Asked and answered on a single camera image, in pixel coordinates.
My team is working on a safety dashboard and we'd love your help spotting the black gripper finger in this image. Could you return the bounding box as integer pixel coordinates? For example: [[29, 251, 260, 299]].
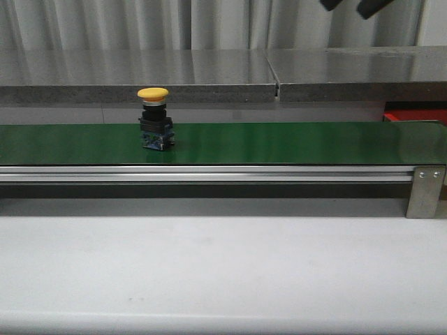
[[320, 0, 343, 11], [356, 0, 393, 20]]

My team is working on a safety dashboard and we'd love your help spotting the yellow mushroom push button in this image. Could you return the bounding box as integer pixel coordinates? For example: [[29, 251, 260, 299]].
[[137, 87, 175, 151]]

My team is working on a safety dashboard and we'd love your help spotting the grey stone counter right slab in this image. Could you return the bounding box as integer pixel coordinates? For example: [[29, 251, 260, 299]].
[[266, 46, 446, 103]]

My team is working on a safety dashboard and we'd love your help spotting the grey stone counter slab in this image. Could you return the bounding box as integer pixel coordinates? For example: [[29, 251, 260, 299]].
[[266, 46, 446, 103], [1, 50, 277, 104]]

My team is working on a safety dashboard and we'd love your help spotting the red plastic tray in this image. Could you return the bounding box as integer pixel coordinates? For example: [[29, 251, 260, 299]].
[[383, 109, 446, 125]]

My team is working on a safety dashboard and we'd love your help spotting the green conveyor belt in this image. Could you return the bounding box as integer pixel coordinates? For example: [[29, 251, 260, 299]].
[[1, 122, 446, 165]]

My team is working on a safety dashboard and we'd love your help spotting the grey pleated curtain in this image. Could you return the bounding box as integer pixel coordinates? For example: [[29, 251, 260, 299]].
[[1, 1, 425, 51]]

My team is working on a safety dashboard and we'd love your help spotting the grey stone counter left slab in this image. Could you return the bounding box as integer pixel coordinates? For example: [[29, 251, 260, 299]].
[[1, 50, 277, 104]]

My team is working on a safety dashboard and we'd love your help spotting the steel conveyor support bracket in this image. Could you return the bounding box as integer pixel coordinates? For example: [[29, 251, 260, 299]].
[[406, 165, 446, 219]]

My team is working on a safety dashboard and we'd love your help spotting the aluminium conveyor frame rail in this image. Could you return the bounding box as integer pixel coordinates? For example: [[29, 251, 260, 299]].
[[1, 165, 415, 183]]

